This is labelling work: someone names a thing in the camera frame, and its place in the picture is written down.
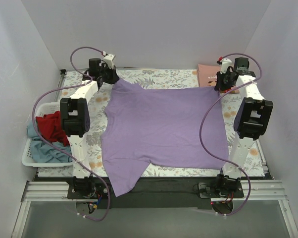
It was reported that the red t shirt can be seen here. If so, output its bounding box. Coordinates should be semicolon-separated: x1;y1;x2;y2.
36;111;69;146

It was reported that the aluminium frame rail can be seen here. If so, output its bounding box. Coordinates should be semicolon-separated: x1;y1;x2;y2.
11;180;298;238

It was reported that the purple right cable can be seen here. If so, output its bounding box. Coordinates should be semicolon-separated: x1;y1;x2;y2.
199;53;265;217

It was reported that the white plastic laundry basket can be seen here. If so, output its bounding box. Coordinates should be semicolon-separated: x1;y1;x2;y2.
21;102;73;168

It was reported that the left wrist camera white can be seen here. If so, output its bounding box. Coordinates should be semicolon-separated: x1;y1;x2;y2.
102;51;115;69

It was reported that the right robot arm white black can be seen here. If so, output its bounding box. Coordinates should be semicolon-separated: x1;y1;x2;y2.
214;57;273;197

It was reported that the purple t shirt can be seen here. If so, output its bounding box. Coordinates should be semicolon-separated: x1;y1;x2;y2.
101;80;229;196

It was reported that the folded pink printed t shirt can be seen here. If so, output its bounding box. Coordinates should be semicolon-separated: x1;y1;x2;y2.
197;63;240;94

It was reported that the purple cable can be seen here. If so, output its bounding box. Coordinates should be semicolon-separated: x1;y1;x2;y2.
32;46;112;222
199;53;265;217

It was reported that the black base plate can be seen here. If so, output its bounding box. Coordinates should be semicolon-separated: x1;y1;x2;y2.
67;177;246;209

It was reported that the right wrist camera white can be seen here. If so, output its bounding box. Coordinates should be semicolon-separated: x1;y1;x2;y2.
217;57;232;74

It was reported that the blue t shirt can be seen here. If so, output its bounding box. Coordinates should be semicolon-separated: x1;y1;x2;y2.
27;121;72;163

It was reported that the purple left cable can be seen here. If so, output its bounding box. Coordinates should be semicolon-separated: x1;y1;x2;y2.
32;46;112;222

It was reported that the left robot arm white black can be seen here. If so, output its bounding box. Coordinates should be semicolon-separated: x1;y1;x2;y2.
59;54;119;198

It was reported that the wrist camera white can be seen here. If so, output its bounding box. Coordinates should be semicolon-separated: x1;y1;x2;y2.
217;57;232;74
102;51;115;69

